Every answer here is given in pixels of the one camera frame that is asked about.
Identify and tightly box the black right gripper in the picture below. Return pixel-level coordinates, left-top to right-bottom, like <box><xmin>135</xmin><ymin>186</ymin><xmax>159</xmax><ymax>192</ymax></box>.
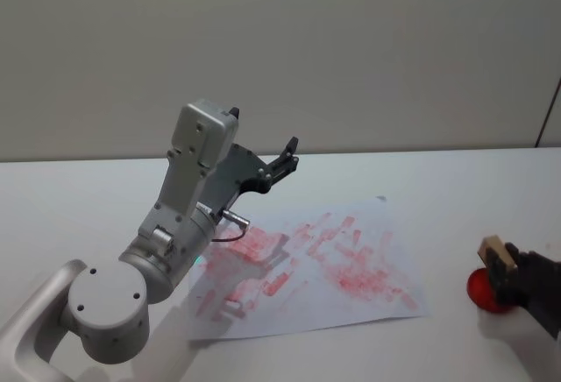
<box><xmin>486</xmin><ymin>241</ymin><xmax>561</xmax><ymax>340</ymax></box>

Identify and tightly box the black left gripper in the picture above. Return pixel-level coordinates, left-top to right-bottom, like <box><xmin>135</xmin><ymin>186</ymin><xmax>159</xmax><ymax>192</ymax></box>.
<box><xmin>199</xmin><ymin>135</ymin><xmax>302</xmax><ymax>216</ymax></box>

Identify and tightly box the wooden stamp block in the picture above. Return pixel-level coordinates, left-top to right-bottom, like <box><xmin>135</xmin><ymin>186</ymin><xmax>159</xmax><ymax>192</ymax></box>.
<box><xmin>476</xmin><ymin>234</ymin><xmax>522</xmax><ymax>287</ymax></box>

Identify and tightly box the round red ink pad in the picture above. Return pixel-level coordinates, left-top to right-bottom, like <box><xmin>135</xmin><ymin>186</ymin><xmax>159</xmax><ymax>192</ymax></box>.
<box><xmin>465</xmin><ymin>267</ymin><xmax>519</xmax><ymax>315</ymax></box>

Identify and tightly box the white paper with red marks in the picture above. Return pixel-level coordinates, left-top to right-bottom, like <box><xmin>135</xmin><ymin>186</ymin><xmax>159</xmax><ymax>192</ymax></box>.
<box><xmin>187</xmin><ymin>195</ymin><xmax>433</xmax><ymax>342</ymax></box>

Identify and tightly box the thin cable with silver plug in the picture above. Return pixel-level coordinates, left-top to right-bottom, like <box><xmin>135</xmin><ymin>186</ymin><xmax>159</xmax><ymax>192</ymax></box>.
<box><xmin>212</xmin><ymin>208</ymin><xmax>252</xmax><ymax>244</ymax></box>

